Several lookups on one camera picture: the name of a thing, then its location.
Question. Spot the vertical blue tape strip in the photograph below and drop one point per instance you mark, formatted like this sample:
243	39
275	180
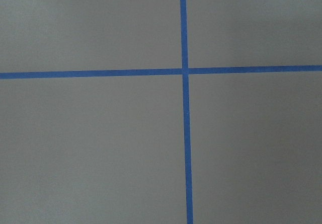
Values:
186	112

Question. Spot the horizontal blue tape strip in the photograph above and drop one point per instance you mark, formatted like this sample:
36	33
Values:
156	72

